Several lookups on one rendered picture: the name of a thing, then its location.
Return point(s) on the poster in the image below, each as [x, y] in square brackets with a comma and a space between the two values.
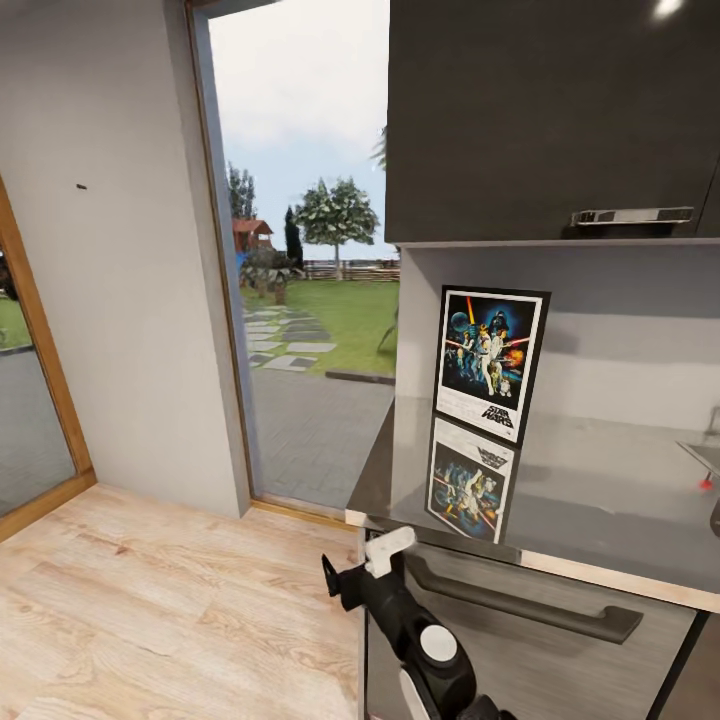
[488, 353]

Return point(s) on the fixed window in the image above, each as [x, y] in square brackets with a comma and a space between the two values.
[293, 106]

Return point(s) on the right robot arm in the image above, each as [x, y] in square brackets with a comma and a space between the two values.
[437, 679]

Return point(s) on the cabinet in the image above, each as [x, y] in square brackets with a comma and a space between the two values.
[546, 123]

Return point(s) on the door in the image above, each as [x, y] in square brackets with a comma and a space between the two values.
[44, 460]

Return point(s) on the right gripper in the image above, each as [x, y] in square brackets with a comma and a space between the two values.
[358, 586]

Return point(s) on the dishwasher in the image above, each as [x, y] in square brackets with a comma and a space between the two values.
[543, 646]

